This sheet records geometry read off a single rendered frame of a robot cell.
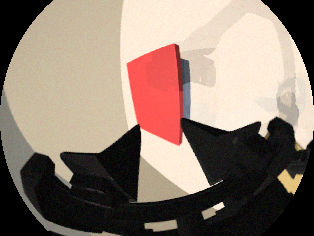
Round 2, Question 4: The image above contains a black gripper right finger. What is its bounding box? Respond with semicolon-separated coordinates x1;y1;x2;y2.
180;118;261;186

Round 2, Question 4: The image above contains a red lid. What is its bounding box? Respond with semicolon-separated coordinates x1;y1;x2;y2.
126;43;184;146

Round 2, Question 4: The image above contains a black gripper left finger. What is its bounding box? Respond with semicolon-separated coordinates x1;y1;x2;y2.
60;125;142;202

